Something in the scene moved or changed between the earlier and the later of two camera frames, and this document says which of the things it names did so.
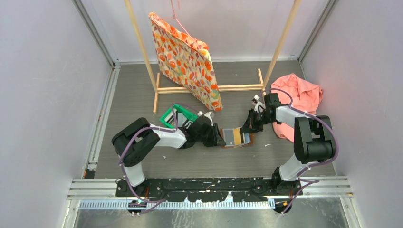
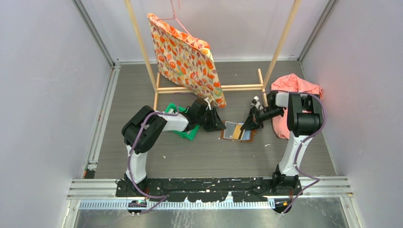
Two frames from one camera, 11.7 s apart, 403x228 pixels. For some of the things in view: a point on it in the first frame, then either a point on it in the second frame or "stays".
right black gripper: [249, 126] stays
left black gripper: [216, 139] -> [215, 124]
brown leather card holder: [252, 137] -> [231, 131]
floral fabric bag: [186, 61] stays
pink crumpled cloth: [299, 94] stays
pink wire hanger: [175, 18] stays
